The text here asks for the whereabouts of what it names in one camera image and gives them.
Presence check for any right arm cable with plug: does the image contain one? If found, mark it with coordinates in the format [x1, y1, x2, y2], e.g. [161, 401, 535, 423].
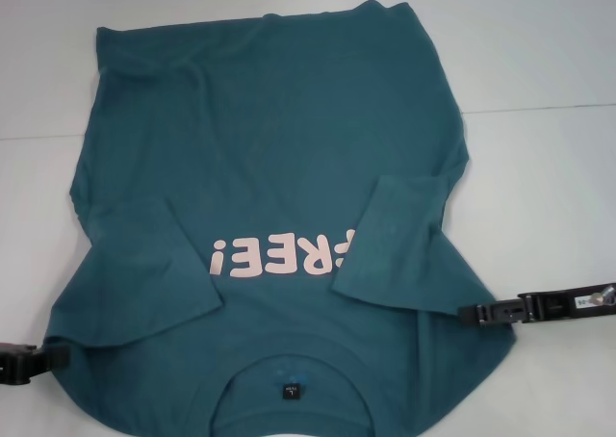
[593, 285, 616, 309]

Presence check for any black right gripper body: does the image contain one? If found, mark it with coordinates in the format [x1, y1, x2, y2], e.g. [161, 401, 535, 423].
[530, 280, 616, 321]

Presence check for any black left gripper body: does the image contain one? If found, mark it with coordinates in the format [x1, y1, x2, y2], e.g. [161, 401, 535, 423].
[0, 342, 26, 387]

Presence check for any teal T-shirt with pink print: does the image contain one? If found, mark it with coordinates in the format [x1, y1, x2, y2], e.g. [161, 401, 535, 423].
[45, 1, 519, 437]

